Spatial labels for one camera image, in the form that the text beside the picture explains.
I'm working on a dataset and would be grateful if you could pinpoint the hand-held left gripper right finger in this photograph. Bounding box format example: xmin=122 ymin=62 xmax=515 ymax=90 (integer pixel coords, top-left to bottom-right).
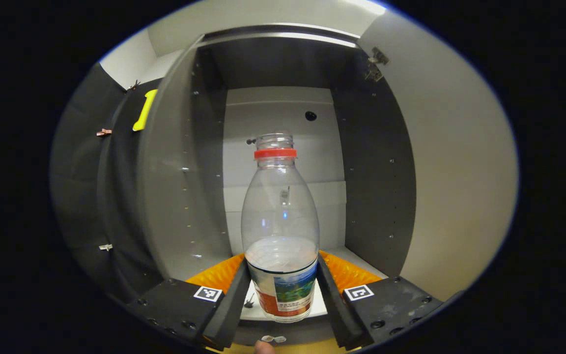
xmin=316 ymin=251 xmax=443 ymax=351

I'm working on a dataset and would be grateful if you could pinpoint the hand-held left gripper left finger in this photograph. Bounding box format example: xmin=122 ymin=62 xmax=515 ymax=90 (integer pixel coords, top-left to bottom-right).
xmin=128 ymin=253 xmax=252 ymax=351

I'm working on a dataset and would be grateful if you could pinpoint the clear plastic bottle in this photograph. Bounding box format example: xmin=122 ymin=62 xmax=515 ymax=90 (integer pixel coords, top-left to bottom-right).
xmin=241 ymin=133 xmax=320 ymax=324

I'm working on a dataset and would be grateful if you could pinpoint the dark grey cabinet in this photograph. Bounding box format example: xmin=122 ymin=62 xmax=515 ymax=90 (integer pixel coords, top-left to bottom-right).
xmin=138 ymin=25 xmax=417 ymax=345

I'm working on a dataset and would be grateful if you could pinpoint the metal door hinge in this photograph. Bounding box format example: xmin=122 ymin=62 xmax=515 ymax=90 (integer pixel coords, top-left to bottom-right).
xmin=364 ymin=47 xmax=390 ymax=82

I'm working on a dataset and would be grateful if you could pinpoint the black backdrop cloth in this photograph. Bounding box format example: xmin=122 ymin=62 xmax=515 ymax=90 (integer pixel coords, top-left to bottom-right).
xmin=50 ymin=64 xmax=166 ymax=300

